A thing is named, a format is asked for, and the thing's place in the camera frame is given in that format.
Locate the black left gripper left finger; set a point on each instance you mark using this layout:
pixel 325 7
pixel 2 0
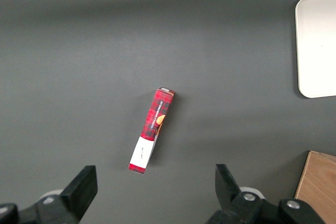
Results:
pixel 78 192

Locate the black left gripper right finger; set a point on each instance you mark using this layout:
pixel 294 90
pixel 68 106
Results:
pixel 228 192

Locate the beige plastic tray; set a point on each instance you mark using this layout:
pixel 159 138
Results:
pixel 317 45

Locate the brown wooden board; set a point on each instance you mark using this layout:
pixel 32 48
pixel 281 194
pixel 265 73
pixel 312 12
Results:
pixel 320 187

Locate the red plaid shortbread box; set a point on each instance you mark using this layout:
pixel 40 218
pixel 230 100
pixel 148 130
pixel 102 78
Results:
pixel 155 119

